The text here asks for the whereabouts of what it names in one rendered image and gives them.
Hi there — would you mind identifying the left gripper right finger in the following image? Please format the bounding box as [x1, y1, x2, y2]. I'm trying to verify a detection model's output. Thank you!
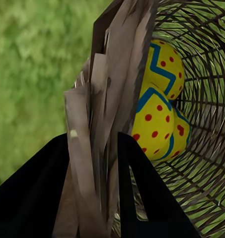
[117, 132, 201, 238]

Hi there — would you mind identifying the wicker basket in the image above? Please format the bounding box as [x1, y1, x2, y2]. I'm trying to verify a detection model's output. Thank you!
[52, 0, 225, 238]

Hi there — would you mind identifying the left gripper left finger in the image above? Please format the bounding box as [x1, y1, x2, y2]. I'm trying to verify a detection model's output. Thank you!
[0, 133, 70, 238]

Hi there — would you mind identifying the easter egg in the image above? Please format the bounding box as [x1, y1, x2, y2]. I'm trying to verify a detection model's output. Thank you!
[149, 108, 192, 163]
[143, 39, 186, 104]
[131, 79, 174, 159]

